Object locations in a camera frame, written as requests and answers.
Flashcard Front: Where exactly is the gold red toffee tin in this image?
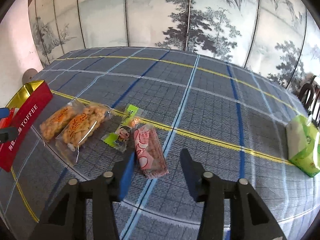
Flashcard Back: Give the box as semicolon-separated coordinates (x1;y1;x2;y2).
1;80;53;172

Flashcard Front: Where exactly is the red foil snack packet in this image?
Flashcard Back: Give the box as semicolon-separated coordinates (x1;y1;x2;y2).
0;108;15;129

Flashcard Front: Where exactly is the right fried twist snack bag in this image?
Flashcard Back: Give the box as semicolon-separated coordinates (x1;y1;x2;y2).
55;103;113;165

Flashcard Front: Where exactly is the pink white snack packet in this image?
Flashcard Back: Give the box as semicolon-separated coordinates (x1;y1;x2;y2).
134;124;169;179

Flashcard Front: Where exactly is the painted folding screen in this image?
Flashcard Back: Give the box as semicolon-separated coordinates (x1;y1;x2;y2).
28;0;319;90

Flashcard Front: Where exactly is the left fried twist snack bag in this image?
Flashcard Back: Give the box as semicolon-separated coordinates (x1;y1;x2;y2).
40;100;84;142

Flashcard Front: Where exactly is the dark wooden chair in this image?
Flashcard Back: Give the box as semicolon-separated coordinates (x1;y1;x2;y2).
298;74;319;128

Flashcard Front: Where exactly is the green cartoon candy packet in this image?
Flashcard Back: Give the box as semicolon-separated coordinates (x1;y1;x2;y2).
101;104;143;153

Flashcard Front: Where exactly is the blue plaid tablecloth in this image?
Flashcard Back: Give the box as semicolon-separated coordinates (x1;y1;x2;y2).
1;47;319;239

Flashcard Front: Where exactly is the fried twist snack bag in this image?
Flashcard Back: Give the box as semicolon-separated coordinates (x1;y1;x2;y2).
40;100;84;142
55;103;113;165

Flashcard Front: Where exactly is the green tissue pack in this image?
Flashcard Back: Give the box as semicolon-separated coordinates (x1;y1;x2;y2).
286;115;319;178

